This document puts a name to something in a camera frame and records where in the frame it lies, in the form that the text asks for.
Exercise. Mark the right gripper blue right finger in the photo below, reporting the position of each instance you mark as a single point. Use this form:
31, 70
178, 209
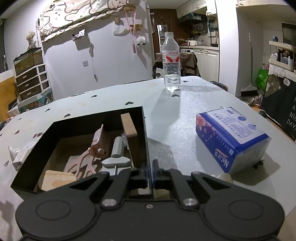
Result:
173, 181

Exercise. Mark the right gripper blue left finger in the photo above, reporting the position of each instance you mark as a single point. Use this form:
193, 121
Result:
122, 185

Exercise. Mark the pink scissors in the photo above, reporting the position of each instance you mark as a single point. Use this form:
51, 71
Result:
82, 166

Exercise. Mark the carved wooden square block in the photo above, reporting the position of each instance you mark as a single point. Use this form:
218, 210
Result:
128, 126

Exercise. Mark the black storage box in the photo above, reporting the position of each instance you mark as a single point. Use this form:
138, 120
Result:
71, 137

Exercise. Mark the oval wooden lidded box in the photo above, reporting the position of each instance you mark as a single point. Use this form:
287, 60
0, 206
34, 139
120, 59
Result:
54, 179

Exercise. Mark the white power adapter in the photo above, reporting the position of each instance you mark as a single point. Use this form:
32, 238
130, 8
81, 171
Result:
18, 156

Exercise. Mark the blue tissue pack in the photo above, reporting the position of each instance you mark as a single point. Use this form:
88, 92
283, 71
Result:
234, 142

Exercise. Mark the clear plastic water bottle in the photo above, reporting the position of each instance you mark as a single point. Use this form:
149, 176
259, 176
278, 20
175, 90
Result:
171, 62

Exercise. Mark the green shopping bag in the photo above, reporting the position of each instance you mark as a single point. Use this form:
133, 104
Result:
261, 79

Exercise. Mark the white drawer unit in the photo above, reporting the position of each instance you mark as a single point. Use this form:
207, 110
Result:
33, 81

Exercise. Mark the small white plush sheep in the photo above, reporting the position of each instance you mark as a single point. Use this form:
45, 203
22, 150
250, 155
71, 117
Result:
141, 41

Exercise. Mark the white hanging bag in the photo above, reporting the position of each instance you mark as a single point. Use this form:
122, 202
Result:
120, 30

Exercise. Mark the glass fish tank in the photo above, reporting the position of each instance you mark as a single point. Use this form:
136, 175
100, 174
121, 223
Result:
27, 60

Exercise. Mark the dried flower vase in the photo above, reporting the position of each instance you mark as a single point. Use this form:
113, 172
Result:
30, 39

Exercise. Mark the patterned rolled fabric curtain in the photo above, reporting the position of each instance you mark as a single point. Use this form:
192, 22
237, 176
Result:
61, 16

